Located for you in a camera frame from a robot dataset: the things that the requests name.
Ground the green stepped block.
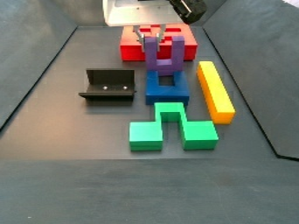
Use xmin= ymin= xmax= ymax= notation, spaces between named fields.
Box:
xmin=128 ymin=102 xmax=219 ymax=151

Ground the black angled bracket holder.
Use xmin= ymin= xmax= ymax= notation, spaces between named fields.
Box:
xmin=79 ymin=68 xmax=136 ymax=102

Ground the purple U-shaped block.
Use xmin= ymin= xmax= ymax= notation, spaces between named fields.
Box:
xmin=144 ymin=36 xmax=184 ymax=76

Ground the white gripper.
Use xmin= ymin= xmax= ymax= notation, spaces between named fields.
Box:
xmin=103 ymin=0 xmax=182 ymax=52

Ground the blue U-shaped block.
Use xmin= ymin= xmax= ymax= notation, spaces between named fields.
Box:
xmin=144 ymin=71 xmax=190 ymax=106

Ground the yellow long bar block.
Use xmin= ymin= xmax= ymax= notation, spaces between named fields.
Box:
xmin=198 ymin=61 xmax=236 ymax=124

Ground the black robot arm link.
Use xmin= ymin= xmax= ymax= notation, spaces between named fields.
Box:
xmin=168 ymin=0 xmax=207 ymax=25

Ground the red board with recesses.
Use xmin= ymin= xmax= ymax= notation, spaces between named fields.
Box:
xmin=119 ymin=24 xmax=198 ymax=61

